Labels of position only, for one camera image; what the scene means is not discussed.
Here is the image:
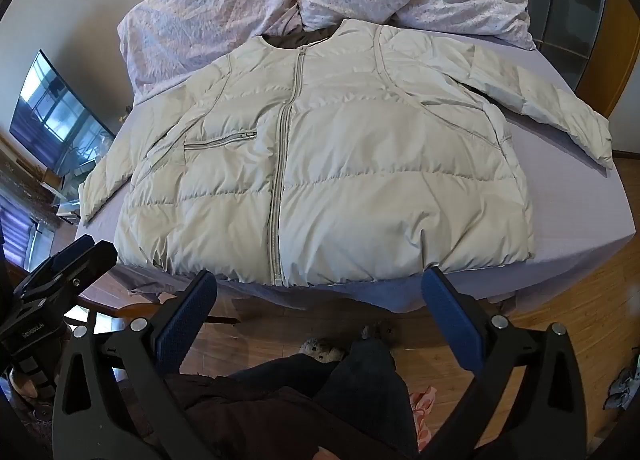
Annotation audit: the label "person's left hand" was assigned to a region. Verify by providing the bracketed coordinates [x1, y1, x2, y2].
[10, 367, 40, 400]

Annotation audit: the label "bed with purple sheet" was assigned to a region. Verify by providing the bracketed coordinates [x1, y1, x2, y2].
[75, 25, 636, 321]

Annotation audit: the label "flat screen television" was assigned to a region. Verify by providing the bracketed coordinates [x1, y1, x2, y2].
[9, 49, 117, 178]

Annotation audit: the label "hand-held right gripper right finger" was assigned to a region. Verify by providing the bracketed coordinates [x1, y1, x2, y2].
[421, 266, 587, 460]

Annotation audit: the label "grey furry slipper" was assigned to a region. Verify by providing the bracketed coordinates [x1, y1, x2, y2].
[300, 337, 349, 364]
[360, 320, 401, 344]

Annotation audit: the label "wooden television cabinet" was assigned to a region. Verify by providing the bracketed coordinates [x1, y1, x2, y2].
[0, 133, 83, 226]

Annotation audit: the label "floral duvet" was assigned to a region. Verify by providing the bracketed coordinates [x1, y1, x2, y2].
[117, 0, 306, 98]

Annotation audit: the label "grey crumpled cloth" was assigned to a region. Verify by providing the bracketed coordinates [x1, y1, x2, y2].
[602, 365, 640, 412]

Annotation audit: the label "person's legs in dark trousers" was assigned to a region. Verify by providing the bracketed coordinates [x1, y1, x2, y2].
[165, 335, 421, 460]

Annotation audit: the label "wooden framed glass door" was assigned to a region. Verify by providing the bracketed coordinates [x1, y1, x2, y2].
[520, 0, 640, 151]

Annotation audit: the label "pink cloth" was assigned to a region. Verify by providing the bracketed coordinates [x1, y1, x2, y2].
[409, 386, 439, 447]

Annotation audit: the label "cream puffer jacket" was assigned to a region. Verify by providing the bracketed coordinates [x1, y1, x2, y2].
[79, 19, 615, 288]

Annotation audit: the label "purple striped cloth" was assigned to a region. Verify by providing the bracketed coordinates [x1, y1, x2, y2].
[0, 200, 42, 272]

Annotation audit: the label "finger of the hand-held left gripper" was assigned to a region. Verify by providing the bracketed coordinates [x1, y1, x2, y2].
[27, 234, 97, 278]
[10, 241, 119, 313]

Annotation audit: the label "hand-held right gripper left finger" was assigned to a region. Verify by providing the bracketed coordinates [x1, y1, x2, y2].
[51, 269, 221, 460]

